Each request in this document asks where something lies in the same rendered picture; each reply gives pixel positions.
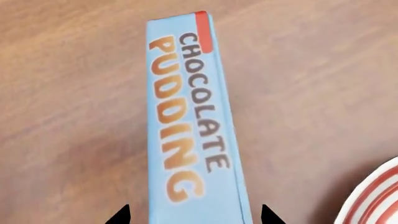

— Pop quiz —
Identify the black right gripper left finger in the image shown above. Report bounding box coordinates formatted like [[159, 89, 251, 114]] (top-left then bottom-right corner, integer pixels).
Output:
[[104, 203, 133, 224]]

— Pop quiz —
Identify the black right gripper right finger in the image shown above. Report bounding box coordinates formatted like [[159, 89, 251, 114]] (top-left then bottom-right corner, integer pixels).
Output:
[[261, 203, 289, 224]]

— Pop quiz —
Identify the light blue chocolate pudding box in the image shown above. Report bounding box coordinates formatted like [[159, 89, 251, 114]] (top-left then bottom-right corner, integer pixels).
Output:
[[146, 10, 254, 224]]

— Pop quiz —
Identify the white plate with red stripes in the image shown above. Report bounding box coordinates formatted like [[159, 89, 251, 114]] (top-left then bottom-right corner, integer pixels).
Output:
[[331, 155, 398, 224]]

